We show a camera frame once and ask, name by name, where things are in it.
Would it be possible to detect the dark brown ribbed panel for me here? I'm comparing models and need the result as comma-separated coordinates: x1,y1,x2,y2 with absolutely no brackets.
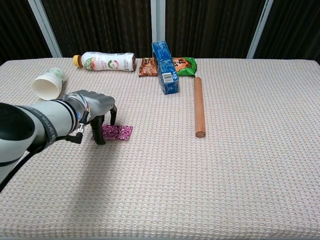
0,0,53,66
164,0,266,60
252,0,320,66
40,0,154,59

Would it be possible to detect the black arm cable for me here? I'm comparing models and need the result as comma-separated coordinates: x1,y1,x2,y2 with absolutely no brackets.
0,111,90,194

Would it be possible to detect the white drink bottle yellow cap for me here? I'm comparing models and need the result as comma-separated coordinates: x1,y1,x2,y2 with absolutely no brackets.
72,51,138,73

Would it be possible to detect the green snack packet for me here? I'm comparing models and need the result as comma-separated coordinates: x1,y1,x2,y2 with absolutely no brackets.
172,56,198,78

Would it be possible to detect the wooden rolling pin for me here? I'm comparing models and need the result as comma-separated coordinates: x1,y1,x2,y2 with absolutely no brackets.
193,76,207,139

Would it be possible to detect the pink woven tablecloth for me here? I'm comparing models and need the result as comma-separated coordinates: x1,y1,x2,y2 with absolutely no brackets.
0,57,320,240

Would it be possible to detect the brown snack packet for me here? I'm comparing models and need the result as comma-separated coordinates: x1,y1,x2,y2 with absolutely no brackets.
138,57,160,78

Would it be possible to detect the grey metal frame post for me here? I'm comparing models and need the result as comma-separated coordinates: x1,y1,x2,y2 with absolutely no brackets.
245,0,275,60
149,0,167,60
26,0,64,59

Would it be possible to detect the grey black left robot hand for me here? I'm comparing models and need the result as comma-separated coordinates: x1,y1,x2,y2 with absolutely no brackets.
73,90,119,146

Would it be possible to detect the blue cardboard box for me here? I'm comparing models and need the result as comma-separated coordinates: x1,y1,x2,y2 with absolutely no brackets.
151,39,181,96

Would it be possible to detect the white paper cup green print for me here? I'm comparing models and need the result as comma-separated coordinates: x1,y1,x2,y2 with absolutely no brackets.
31,67,67,102

